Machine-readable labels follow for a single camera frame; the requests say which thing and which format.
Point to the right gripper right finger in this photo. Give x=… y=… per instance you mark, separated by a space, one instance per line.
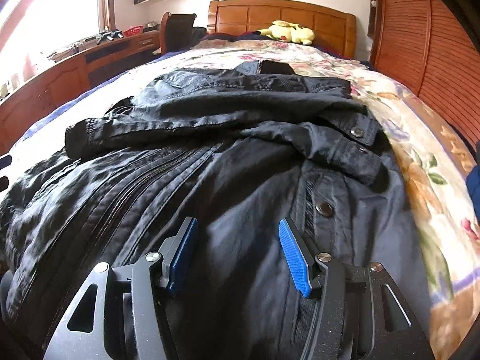
x=359 y=313

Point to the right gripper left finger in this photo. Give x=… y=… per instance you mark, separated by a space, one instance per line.
x=118 y=312

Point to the dark navy jacket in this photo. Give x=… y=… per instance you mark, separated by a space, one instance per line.
x=238 y=149

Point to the floral bed quilt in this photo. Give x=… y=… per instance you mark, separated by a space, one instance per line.
x=433 y=159

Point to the wooden desk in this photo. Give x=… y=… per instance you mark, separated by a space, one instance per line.
x=69 y=79

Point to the wooden bed headboard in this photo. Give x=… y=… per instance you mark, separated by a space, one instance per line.
x=334 y=30

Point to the wooden louvered wardrobe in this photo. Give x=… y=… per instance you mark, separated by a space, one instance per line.
x=422 y=45

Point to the black desk gadget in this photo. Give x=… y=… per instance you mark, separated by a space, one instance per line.
x=109 y=35

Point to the red basket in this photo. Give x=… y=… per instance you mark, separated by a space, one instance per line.
x=133 y=31

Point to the yellow plush toy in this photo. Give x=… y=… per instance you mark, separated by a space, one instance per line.
x=284 y=31

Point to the dark wooden chair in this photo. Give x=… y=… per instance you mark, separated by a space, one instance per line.
x=175 y=31

